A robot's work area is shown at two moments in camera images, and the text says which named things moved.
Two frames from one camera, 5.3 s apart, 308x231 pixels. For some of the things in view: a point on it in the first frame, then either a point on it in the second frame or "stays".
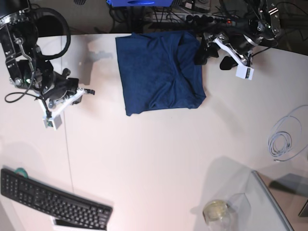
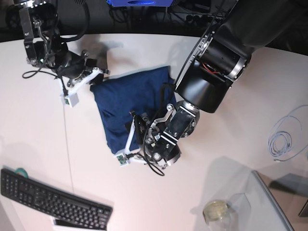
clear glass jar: (217, 215) stays
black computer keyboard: (17, 185) stays
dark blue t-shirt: (159, 71) -> (147, 92)
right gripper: (61, 87) -> (76, 68)
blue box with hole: (140, 3) stays
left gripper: (240, 43) -> (141, 121)
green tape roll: (21, 171) stays
